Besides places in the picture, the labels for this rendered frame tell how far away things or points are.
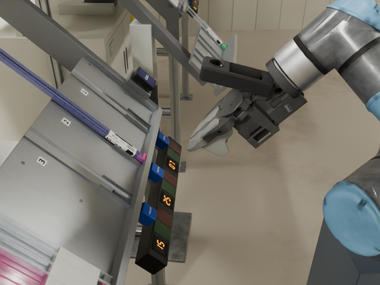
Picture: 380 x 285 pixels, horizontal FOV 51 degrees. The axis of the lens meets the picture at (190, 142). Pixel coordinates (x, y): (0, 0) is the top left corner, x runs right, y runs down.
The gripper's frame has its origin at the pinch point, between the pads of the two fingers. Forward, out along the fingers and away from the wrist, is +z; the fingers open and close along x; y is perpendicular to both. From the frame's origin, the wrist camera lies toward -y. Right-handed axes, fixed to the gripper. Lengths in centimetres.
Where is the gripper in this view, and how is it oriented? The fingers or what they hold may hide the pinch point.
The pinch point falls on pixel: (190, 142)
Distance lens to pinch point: 69.8
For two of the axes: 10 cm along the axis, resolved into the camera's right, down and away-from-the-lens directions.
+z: -6.8, 5.9, 4.3
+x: 0.5, -5.5, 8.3
